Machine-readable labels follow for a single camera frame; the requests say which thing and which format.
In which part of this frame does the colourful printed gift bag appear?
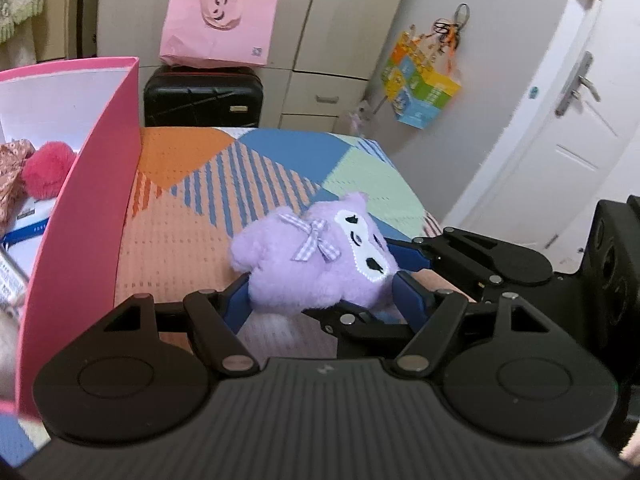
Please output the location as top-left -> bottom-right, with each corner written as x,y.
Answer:
381,30 -> 462,130

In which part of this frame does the purple plush toy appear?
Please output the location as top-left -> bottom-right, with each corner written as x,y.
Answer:
229,191 -> 401,318

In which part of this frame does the pink cardboard box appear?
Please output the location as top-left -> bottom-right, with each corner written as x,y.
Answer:
0,56 -> 142,418

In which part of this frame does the pink tote bag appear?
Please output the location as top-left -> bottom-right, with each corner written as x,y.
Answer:
160,0 -> 280,68

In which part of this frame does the metal door handle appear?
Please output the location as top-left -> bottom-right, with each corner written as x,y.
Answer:
555,52 -> 601,117

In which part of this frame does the blue strap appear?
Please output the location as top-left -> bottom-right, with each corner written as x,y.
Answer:
0,220 -> 51,251

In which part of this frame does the orange lanyard with keys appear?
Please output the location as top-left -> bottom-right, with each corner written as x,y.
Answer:
432,4 -> 471,76

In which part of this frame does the white wardrobe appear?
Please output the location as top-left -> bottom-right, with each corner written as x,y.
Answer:
97,0 -> 416,136

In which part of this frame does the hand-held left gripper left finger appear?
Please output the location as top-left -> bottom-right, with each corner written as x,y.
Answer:
102,272 -> 261,378

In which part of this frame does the black suitcase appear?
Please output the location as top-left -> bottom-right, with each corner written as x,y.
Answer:
143,65 -> 263,128

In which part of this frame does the patchwork knit blanket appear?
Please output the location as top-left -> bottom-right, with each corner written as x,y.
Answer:
0,126 -> 446,468

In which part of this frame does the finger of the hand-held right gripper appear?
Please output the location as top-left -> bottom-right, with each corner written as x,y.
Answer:
302,302 -> 417,359
387,227 -> 506,288

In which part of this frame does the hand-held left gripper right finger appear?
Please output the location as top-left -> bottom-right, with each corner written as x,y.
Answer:
391,271 -> 553,378

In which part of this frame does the floral fabric scrunchie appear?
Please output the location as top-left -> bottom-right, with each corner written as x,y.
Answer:
0,139 -> 37,231

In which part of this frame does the pink fluffy pom-pom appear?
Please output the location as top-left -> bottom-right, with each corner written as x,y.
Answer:
21,141 -> 81,198

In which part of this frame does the white door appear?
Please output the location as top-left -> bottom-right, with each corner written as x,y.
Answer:
460,0 -> 640,271

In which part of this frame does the printed paper sheet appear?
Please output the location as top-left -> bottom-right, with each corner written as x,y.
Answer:
0,195 -> 58,311

